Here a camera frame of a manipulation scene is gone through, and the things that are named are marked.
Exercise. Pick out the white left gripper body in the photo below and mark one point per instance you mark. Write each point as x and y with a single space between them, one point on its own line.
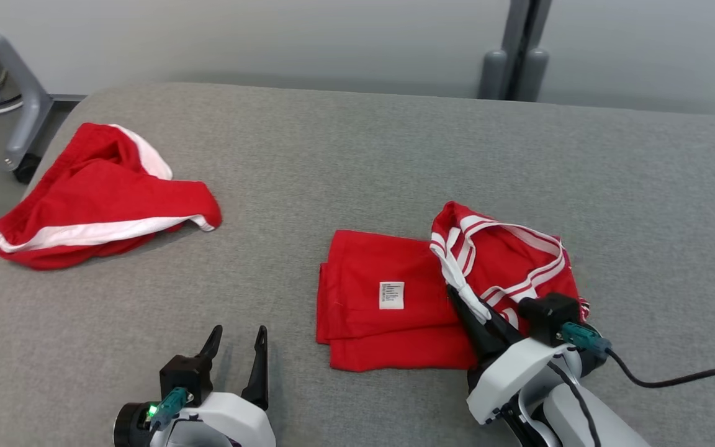
233 422

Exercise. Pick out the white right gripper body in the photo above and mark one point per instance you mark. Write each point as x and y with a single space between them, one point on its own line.
512 372

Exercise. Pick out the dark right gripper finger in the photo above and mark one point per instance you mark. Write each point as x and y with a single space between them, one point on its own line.
474 341
500 335

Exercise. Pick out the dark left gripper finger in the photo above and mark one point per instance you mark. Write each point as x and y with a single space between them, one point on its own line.
259 372
211 351

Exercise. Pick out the red Bulls basketball jersey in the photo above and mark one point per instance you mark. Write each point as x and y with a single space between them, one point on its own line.
388 267

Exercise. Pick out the red shorts with white stripe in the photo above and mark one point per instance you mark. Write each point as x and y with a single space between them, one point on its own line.
97 198

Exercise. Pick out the grey wheeled stand leg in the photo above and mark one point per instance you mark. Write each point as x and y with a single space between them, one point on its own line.
31 105

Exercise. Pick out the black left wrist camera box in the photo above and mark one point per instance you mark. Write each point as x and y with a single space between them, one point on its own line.
184 375

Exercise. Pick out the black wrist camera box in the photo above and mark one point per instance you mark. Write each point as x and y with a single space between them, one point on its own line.
184 375
550 316

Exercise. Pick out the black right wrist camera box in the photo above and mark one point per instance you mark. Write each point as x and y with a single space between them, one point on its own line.
550 316

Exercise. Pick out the grey partition post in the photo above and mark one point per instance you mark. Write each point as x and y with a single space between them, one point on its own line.
516 49

